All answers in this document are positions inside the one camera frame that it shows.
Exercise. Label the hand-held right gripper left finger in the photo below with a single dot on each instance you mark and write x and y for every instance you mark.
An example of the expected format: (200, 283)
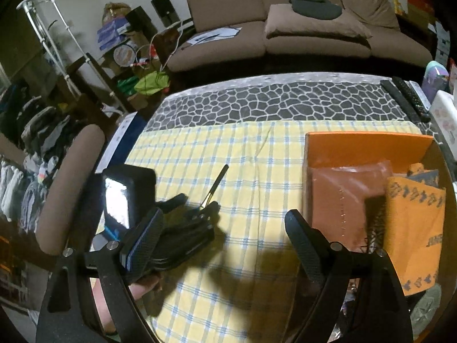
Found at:
(142, 246)

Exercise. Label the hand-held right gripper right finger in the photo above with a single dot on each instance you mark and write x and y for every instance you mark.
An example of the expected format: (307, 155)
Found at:
(307, 253)

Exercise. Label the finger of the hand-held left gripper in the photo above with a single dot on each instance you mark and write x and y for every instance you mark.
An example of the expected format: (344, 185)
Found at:
(175, 200)
(192, 228)

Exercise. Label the black and gold pen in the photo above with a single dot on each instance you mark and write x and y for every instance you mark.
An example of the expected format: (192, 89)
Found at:
(217, 180)

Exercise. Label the brown leather pouch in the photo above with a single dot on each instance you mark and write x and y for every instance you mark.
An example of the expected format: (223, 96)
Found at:
(339, 203)

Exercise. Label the orange patterned cloth pouch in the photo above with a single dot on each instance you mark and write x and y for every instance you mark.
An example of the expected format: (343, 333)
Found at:
(410, 228)

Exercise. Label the orange cardboard box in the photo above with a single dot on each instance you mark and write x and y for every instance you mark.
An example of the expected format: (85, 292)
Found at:
(357, 146)

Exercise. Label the person's left hand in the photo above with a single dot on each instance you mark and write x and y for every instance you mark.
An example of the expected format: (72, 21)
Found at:
(144, 289)

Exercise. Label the yellow plaid tablecloth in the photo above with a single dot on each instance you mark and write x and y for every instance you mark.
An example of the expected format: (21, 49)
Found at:
(250, 150)

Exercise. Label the green bag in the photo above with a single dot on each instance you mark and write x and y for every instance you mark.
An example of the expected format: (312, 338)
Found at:
(151, 84)

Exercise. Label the dark wooden side table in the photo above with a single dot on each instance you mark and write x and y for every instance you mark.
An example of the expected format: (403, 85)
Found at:
(103, 85)

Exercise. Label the pile of grey clothes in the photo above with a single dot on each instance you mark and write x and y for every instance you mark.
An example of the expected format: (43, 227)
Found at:
(32, 143)

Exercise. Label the round grey star-marked lid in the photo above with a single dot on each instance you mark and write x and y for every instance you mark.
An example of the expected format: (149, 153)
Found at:
(426, 307)

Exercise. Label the round printed tin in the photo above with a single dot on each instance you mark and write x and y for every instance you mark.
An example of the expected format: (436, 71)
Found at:
(125, 53)

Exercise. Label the grey pebble-patterned cloth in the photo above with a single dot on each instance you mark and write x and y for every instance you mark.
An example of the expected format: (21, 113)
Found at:
(285, 100)

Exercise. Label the blue carton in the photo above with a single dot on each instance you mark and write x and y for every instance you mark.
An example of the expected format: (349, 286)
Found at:
(112, 34)

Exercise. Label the black box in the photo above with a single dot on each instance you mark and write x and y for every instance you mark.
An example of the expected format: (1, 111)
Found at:
(164, 9)
(141, 19)

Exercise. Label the papers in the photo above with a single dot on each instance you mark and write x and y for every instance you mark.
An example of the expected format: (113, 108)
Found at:
(217, 34)

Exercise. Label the white metal stand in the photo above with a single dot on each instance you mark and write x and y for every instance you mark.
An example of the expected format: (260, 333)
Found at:
(46, 39)

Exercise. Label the black remote control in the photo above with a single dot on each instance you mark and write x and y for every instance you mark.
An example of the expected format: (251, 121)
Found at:
(414, 98)
(400, 100)

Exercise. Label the white tissue box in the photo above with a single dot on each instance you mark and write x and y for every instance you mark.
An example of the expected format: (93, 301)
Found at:
(444, 118)

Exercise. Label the grey remote control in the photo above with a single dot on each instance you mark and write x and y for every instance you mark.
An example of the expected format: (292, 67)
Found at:
(426, 94)

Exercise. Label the purple round container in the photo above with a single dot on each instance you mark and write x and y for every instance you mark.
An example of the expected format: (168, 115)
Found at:
(435, 77)

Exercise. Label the flat brown pillow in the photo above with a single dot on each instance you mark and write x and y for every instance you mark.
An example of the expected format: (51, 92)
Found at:
(314, 26)

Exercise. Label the black pad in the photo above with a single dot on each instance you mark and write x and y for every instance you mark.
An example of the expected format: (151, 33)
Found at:
(314, 11)

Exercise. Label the white carton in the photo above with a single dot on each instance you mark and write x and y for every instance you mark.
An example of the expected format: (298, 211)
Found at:
(442, 43)

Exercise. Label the red box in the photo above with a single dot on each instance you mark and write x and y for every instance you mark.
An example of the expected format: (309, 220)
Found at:
(417, 0)

